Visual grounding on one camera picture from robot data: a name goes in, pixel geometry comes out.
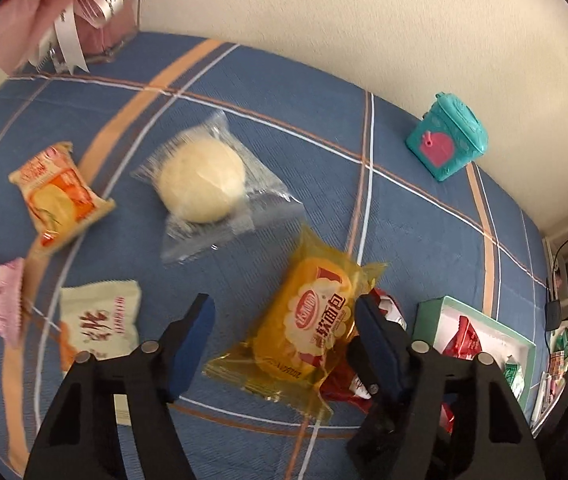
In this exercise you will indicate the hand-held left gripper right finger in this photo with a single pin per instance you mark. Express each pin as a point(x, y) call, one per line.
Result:
point(381, 345)

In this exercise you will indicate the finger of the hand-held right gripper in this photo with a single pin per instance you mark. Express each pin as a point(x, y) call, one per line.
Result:
point(361, 367)

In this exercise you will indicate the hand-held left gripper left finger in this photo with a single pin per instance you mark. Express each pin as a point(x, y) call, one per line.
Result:
point(194, 342)

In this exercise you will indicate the red cartoon snack packet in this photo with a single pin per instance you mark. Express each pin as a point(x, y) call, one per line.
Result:
point(343, 390)

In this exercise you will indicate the white tray box green rim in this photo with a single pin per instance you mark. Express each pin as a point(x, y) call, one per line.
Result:
point(443, 320)

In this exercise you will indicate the yellow soft bread packet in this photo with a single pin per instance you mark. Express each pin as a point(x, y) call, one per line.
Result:
point(304, 325)

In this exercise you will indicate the green and white biscuit packet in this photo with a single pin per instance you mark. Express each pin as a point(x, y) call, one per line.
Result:
point(513, 375)

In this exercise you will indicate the dark red biscuit packet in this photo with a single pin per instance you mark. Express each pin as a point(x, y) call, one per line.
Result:
point(461, 342)

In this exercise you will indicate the white snack packet red print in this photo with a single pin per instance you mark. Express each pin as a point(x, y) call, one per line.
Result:
point(99, 320)

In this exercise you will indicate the clear white bun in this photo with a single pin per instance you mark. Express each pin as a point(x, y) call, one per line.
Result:
point(201, 185)

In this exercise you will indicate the orange and cream snack packet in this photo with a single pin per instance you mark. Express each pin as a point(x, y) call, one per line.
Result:
point(59, 195)

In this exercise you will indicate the stack of colourful packets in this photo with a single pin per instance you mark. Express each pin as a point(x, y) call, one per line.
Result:
point(556, 360)

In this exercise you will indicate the black power adapter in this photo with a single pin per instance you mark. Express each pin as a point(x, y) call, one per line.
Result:
point(553, 312)

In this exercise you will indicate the teal toy box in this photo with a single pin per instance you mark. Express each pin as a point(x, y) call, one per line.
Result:
point(446, 142)

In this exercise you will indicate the pink flower bouquet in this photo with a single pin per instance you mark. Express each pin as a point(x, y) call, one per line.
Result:
point(19, 15)

